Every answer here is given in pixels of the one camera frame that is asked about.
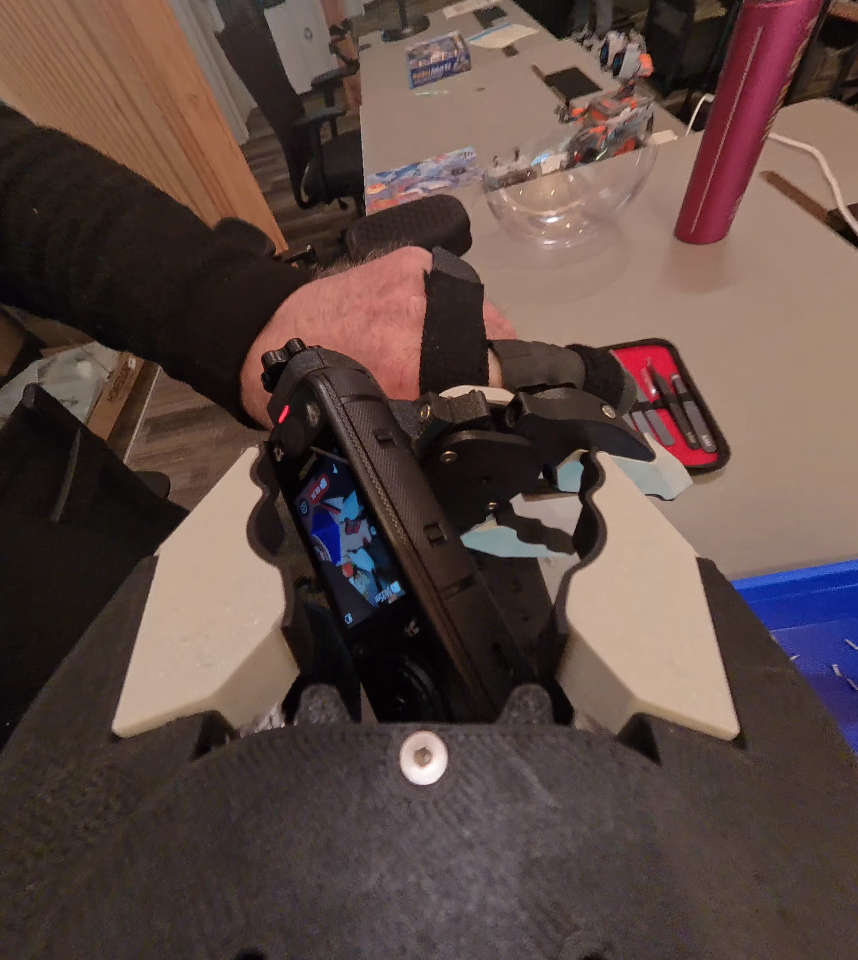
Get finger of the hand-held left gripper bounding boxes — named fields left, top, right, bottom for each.
left=556, top=450, right=694, bottom=501
left=462, top=501, right=578, bottom=560

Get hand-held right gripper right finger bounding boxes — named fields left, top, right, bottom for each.
left=552, top=450, right=741, bottom=741

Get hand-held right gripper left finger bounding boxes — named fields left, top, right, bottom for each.
left=112, top=446, right=302, bottom=738

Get person's left forearm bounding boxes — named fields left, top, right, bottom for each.
left=0, top=86, right=311, bottom=430

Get scattered small metal bolts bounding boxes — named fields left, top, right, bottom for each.
left=770, top=633, right=858, bottom=695

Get person's left hand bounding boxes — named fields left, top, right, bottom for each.
left=241, top=246, right=520, bottom=429

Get grey tweezers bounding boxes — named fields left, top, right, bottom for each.
left=627, top=408, right=676, bottom=449

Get black tweezers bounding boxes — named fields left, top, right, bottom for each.
left=671, top=373, right=720, bottom=455
left=646, top=360, right=701, bottom=451

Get red tweezer case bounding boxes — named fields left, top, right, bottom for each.
left=597, top=339, right=731, bottom=474

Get blue plastic bin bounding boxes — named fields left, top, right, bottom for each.
left=732, top=552, right=858, bottom=759

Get black fabric bag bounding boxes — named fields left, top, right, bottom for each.
left=0, top=384, right=175, bottom=530

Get cardboard box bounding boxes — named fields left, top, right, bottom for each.
left=84, top=351, right=161, bottom=445

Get white plastic bag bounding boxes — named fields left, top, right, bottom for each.
left=0, top=343, right=121, bottom=421

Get clear glass bowl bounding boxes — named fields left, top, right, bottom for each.
left=483, top=135, right=658, bottom=250

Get black chair armrest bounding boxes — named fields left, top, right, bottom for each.
left=345, top=195, right=472, bottom=261

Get brown wooden strip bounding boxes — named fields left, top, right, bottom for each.
left=762, top=171, right=844, bottom=228

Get colourful flat toy package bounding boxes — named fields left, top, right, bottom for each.
left=365, top=147, right=486, bottom=215

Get small grey toy part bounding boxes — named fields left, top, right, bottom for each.
left=485, top=153, right=544, bottom=190

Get pink metal bottle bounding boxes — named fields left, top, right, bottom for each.
left=672, top=0, right=825, bottom=246

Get black office chair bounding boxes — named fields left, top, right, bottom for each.
left=219, top=0, right=366, bottom=213

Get small black square pad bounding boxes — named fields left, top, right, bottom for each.
left=545, top=67, right=604, bottom=100

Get white orange toy blaster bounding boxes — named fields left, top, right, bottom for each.
left=597, top=33, right=656, bottom=81

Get blue toy box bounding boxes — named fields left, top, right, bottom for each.
left=406, top=31, right=472, bottom=90

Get white blue paper sheet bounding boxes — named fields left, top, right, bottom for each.
left=466, top=24, right=540, bottom=51

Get white cabinet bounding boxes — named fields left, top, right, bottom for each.
left=264, top=3, right=340, bottom=95

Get black stand with round base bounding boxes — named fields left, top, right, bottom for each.
left=382, top=0, right=431, bottom=42

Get white cable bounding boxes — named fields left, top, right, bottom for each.
left=687, top=93, right=858, bottom=267

